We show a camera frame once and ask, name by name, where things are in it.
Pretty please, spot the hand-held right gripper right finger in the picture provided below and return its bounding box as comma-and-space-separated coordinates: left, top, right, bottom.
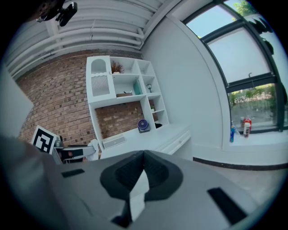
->
131, 150, 261, 230

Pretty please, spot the white storage box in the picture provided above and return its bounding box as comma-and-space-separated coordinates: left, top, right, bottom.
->
102, 136, 127, 150

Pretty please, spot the blue bottle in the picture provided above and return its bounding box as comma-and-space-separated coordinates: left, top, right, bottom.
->
229, 121, 237, 143

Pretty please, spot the red and white bottle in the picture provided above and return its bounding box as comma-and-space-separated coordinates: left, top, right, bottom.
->
243, 116, 252, 138

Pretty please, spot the white shelf unit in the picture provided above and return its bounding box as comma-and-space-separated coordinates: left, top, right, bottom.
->
86, 56, 170, 158

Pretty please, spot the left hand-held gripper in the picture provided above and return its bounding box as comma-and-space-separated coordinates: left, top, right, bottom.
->
31, 125, 94, 165

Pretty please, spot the white desk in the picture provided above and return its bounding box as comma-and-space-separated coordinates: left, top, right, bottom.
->
99, 124, 194, 161

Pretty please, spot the purple desk fan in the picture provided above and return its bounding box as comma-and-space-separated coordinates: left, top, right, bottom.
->
137, 119, 151, 134

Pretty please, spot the teal book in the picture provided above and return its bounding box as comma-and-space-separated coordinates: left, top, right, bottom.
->
133, 80, 143, 96

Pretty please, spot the black framed window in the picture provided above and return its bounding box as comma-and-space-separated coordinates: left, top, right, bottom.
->
181, 0, 288, 133

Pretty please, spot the brown tray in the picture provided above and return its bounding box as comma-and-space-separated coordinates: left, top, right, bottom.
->
116, 90, 133, 98

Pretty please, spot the dried brown plant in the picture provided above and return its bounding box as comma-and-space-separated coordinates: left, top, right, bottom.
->
110, 61, 125, 75

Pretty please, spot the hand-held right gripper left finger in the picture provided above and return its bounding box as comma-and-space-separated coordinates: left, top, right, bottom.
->
45, 150, 145, 230

